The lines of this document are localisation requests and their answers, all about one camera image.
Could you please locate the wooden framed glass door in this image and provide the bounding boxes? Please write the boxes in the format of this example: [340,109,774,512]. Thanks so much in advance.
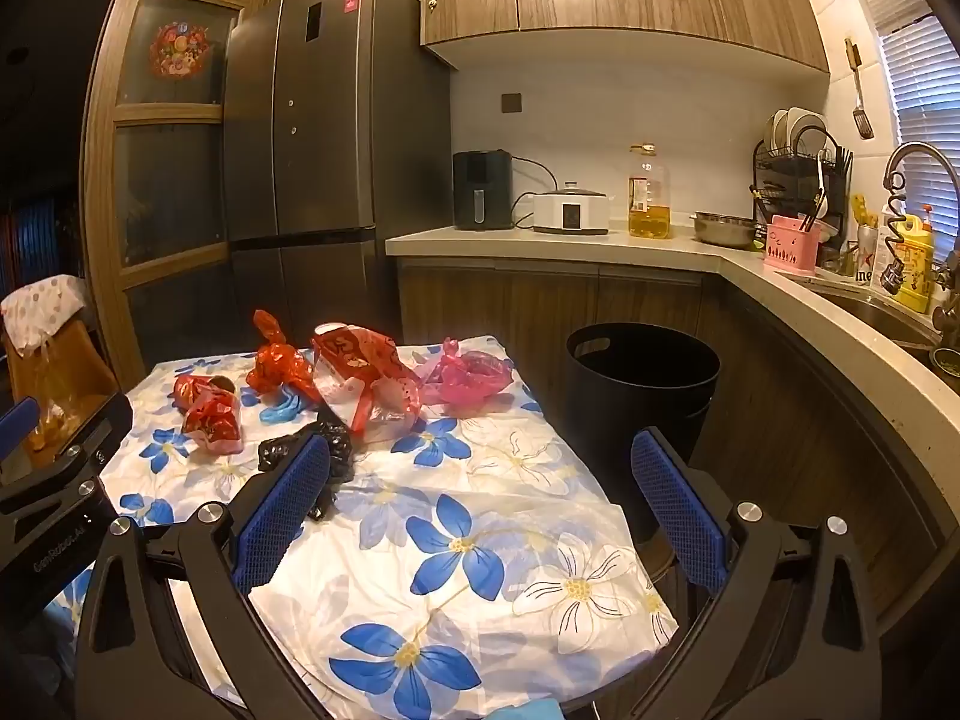
[79,0,286,391]

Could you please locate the pink plastic bag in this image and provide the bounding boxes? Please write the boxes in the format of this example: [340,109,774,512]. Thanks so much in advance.
[420,337,515,413]

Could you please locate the black trash bin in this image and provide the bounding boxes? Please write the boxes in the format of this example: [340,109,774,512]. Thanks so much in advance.
[565,322,721,541]

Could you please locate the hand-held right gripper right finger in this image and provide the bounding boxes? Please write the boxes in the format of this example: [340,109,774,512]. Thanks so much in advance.
[630,426,882,720]

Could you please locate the red and white plastic bag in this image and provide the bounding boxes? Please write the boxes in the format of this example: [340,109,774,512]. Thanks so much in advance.
[311,322,422,434]

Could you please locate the black dish rack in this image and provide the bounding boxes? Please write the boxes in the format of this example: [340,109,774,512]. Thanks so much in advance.
[750,109,852,248]

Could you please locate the steel sink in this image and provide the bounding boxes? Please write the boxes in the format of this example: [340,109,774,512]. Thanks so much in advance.
[817,285,960,368]

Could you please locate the white plates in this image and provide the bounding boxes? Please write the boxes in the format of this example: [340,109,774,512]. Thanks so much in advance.
[765,109,826,151]

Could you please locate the light blue plastic wrapper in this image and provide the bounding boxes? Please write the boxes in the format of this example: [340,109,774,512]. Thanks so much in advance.
[259,396,308,425]

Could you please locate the hanging metal spatula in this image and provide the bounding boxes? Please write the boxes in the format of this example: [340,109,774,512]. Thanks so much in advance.
[845,37,875,140]

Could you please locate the red paper cup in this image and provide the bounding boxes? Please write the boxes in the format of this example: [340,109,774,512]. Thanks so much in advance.
[184,396,245,455]

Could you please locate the dark grey refrigerator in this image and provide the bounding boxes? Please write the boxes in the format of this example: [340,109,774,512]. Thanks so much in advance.
[223,0,452,361]

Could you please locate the silver beer can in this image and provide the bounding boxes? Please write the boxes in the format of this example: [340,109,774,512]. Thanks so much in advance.
[855,225,882,282]

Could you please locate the black air fryer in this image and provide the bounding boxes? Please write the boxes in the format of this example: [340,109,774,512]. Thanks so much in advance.
[452,150,515,231]

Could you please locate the red wrapper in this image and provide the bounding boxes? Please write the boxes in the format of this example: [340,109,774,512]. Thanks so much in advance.
[174,373,220,412]

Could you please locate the chrome faucet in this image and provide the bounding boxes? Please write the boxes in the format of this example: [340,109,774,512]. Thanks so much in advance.
[883,141,960,301]

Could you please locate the red round door sticker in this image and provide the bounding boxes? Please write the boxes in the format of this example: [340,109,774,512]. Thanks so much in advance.
[148,21,209,80]

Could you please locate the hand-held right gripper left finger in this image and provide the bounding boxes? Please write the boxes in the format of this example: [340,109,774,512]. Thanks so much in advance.
[75,431,335,720]

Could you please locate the polka-dot cloth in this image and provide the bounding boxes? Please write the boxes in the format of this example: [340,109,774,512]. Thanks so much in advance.
[0,276,87,357]

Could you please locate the black plastic bag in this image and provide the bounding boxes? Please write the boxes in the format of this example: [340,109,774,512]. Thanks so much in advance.
[259,420,353,522]

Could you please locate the light blue cloth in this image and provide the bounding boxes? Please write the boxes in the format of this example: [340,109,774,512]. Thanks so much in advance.
[491,697,567,720]

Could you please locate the white plastic bottle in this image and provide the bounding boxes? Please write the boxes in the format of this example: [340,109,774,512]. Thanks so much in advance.
[876,202,903,275]

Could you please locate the blue floral tablecloth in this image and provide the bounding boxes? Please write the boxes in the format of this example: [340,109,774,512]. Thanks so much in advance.
[97,335,680,720]

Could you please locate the yellow dish soap bottle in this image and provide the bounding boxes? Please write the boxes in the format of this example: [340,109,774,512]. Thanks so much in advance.
[896,214,935,314]

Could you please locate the pink utensil holder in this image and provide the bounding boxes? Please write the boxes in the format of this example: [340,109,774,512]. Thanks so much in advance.
[763,214,824,276]

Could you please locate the red knotted plastic bag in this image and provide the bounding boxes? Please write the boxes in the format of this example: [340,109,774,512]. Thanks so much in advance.
[247,309,317,400]

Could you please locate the black power cable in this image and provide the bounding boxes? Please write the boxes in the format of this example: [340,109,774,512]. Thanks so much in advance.
[512,157,560,230]

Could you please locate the window blind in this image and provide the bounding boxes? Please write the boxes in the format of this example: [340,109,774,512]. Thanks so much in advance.
[877,15,960,188]

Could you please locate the white rice cooker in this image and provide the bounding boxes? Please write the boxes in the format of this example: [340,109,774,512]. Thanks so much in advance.
[531,181,611,235]

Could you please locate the cooking oil bottle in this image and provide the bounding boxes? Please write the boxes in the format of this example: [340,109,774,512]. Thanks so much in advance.
[628,142,671,241]

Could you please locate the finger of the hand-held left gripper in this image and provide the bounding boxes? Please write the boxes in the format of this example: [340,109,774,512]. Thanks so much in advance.
[0,388,134,502]
[0,396,40,466]

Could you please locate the orange chair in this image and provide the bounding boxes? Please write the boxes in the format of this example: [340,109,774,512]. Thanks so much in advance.
[0,319,121,458]

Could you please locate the steel bowl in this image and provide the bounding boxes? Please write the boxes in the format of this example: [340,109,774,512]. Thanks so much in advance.
[691,211,758,247]

